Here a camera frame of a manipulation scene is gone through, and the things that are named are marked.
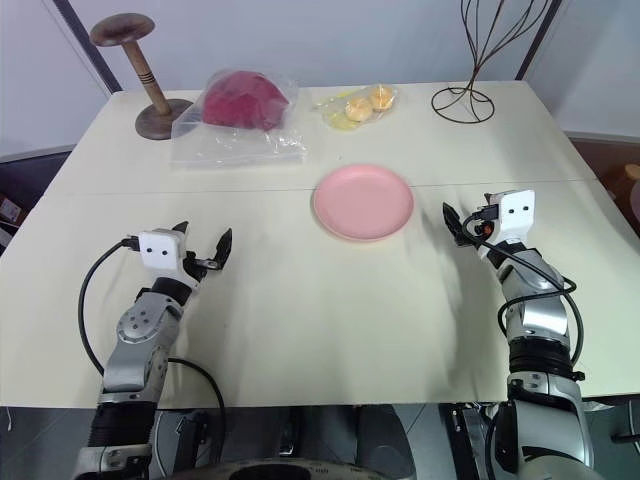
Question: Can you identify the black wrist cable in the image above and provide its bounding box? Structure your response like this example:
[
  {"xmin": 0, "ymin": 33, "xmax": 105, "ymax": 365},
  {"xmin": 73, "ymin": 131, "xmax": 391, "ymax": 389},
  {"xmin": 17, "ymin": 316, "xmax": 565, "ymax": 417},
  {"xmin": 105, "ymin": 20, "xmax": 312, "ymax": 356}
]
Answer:
[
  {"xmin": 461, "ymin": 206, "xmax": 587, "ymax": 382},
  {"xmin": 77, "ymin": 237, "xmax": 144, "ymax": 376}
]

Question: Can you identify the dark red hat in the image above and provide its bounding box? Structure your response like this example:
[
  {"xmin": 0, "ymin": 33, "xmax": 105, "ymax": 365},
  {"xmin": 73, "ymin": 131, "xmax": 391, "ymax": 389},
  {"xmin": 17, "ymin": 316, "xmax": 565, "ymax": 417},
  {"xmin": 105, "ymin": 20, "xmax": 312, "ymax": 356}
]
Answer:
[{"xmin": 201, "ymin": 70, "xmax": 292, "ymax": 133}]

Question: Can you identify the large clear plastic bag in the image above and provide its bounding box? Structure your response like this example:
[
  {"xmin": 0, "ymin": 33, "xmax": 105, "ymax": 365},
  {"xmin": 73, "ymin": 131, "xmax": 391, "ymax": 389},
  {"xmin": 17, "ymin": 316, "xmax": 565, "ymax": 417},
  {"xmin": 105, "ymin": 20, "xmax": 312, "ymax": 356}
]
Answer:
[{"xmin": 169, "ymin": 68, "xmax": 308, "ymax": 170}]

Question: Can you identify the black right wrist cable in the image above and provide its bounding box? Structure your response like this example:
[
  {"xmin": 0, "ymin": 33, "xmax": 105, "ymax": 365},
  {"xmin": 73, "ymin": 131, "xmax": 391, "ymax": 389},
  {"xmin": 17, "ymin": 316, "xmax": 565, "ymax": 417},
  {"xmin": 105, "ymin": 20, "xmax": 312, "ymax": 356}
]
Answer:
[{"xmin": 461, "ymin": 206, "xmax": 587, "ymax": 382}]

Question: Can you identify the pink round plate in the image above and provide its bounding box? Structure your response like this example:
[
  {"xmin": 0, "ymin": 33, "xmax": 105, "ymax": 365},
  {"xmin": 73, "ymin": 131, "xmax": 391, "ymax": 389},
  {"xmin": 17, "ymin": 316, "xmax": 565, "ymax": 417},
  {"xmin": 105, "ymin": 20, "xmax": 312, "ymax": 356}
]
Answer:
[{"xmin": 312, "ymin": 163, "xmax": 416, "ymax": 244}]

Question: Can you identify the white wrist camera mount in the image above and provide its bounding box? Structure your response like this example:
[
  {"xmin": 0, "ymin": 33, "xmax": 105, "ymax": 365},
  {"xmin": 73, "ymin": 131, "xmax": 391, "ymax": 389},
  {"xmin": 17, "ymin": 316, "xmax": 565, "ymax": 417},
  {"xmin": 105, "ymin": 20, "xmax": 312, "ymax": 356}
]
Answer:
[
  {"xmin": 138, "ymin": 228, "xmax": 186, "ymax": 277},
  {"xmin": 491, "ymin": 188, "xmax": 537, "ymax": 242}
]

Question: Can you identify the dark wire hat stand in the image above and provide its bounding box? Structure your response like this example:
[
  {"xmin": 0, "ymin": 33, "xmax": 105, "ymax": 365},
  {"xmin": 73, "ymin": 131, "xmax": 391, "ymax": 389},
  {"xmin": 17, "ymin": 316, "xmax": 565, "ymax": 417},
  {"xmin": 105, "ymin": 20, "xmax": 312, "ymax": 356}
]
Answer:
[{"xmin": 430, "ymin": 0, "xmax": 547, "ymax": 125}]

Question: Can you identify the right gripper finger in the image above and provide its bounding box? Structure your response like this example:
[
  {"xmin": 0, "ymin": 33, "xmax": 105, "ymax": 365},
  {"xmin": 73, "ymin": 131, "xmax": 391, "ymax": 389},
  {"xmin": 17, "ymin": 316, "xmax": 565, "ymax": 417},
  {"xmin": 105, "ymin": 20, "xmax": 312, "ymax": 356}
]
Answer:
[
  {"xmin": 448, "ymin": 212, "xmax": 468, "ymax": 247},
  {"xmin": 441, "ymin": 200, "xmax": 460, "ymax": 236}
]

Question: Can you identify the dark metal post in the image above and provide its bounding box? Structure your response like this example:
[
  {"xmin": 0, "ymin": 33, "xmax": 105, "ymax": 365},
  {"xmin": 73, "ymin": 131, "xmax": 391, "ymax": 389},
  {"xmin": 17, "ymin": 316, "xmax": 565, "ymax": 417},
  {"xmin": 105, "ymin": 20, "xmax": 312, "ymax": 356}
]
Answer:
[{"xmin": 513, "ymin": 0, "xmax": 552, "ymax": 82}]

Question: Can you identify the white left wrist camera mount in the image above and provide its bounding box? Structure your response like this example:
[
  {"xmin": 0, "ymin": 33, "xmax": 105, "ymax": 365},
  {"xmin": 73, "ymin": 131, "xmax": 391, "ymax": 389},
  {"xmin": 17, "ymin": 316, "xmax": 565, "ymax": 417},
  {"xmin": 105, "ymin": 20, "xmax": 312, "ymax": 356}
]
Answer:
[{"xmin": 138, "ymin": 228, "xmax": 186, "ymax": 277}]

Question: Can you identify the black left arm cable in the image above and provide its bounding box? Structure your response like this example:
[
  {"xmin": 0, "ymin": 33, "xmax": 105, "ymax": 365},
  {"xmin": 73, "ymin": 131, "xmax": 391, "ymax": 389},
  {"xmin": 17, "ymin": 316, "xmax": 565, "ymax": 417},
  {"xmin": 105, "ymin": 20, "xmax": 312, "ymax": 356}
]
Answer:
[{"xmin": 166, "ymin": 356, "xmax": 227, "ymax": 469}]

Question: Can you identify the small clear plastic bag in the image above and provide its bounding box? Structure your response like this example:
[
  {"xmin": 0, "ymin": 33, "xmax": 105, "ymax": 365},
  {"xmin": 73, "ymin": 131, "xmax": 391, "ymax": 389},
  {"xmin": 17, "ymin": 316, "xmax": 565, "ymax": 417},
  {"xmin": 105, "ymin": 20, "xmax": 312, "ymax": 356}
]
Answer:
[{"xmin": 311, "ymin": 82, "xmax": 402, "ymax": 133}]

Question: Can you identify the wooden hat stand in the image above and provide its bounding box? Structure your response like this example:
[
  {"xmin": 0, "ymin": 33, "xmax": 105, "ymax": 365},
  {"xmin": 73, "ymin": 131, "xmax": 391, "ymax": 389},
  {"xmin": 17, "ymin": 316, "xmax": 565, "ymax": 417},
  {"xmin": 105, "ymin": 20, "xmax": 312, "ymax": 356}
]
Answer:
[{"xmin": 89, "ymin": 13, "xmax": 195, "ymax": 142}]

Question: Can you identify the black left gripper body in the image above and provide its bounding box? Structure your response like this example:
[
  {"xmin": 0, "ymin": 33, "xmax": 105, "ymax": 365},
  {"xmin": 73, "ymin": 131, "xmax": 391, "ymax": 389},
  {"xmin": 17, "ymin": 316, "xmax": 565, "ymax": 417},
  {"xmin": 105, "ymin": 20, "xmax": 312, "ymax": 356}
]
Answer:
[{"xmin": 181, "ymin": 249, "xmax": 222, "ymax": 282}]

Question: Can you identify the dark storage bin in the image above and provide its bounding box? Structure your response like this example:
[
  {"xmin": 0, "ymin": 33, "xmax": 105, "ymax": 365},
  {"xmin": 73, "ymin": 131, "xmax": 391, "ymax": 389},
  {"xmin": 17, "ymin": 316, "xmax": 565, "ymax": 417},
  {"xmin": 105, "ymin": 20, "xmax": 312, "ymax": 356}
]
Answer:
[{"xmin": 0, "ymin": 143, "xmax": 75, "ymax": 257}]

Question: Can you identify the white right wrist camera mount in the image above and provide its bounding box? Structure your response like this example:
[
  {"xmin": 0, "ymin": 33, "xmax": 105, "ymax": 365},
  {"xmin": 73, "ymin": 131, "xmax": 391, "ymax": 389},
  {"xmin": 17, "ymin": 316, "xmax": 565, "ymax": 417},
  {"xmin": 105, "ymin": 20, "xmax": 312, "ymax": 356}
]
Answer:
[{"xmin": 491, "ymin": 188, "xmax": 537, "ymax": 242}]

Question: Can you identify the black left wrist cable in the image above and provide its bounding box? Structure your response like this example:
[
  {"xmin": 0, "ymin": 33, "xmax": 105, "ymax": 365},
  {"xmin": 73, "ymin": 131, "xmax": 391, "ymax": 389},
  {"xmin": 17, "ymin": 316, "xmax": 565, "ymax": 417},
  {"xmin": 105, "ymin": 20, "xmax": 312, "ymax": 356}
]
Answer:
[{"xmin": 77, "ymin": 237, "xmax": 144, "ymax": 376}]

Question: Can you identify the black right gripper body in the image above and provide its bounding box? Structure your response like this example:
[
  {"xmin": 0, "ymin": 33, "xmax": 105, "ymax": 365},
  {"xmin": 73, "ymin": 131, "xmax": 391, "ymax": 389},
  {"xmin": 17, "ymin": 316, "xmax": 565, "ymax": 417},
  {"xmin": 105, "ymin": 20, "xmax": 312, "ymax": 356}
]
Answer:
[{"xmin": 458, "ymin": 213, "xmax": 497, "ymax": 250}]

